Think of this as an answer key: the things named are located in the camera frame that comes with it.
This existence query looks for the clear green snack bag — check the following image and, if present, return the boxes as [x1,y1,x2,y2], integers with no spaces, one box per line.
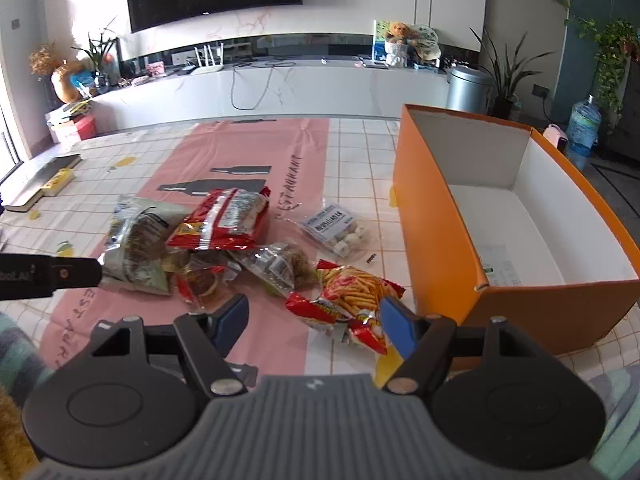
[100,195,189,296]

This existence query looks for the red Mimi fries snack bag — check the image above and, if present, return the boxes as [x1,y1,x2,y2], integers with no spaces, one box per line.
[285,260,406,356]

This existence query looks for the clear red dried fruit packet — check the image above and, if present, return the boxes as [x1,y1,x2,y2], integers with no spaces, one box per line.
[174,250,242,309]

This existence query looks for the black book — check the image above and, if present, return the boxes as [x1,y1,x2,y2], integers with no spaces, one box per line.
[1,154,82,212]

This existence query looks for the yellow small box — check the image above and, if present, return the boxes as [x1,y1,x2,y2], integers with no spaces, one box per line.
[40,168,75,197]

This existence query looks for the clear brown snack packet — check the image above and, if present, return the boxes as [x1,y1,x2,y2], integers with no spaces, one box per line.
[229,242,318,297]

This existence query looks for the red white snack bag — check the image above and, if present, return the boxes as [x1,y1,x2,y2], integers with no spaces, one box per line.
[166,186,270,250]

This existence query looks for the orange cardboard box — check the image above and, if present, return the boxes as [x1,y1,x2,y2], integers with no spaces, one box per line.
[393,105,639,378]

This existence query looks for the clear marshmallow snack box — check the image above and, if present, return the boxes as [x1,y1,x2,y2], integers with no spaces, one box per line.
[297,203,370,259]

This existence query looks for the red storage box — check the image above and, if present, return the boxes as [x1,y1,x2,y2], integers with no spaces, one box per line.
[72,115,96,140]

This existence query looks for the pink checked tablecloth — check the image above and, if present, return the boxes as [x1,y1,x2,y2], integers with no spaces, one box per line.
[1,106,639,382]

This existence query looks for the orange vase dried flowers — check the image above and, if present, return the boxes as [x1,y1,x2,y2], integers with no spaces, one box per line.
[28,44,86,104]

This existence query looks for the green plant glass vase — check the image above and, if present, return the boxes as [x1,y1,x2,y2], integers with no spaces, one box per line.
[72,24,117,94]

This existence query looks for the white TV cabinet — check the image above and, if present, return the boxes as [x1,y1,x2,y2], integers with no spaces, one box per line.
[90,58,449,132]

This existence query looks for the pink small heater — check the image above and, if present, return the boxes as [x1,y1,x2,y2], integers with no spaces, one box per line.
[542,124,568,154]

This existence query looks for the white wifi router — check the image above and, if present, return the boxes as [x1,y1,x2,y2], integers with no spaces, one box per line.
[192,44,224,75]

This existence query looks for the potted long leaf plant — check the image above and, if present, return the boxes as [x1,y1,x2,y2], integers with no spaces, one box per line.
[471,27,553,120]

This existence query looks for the silver trash can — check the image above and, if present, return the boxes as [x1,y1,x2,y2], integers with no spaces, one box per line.
[446,65,494,115]

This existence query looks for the blue water jug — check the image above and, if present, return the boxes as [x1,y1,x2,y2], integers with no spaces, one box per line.
[566,94,602,171]

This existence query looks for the teddy bear in white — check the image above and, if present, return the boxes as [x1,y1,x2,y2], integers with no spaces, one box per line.
[384,22,414,68]

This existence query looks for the hanging green vine plant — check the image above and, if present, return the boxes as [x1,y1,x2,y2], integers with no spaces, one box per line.
[532,0,639,114]

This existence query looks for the black power cable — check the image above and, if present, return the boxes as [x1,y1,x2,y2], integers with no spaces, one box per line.
[229,58,296,112]

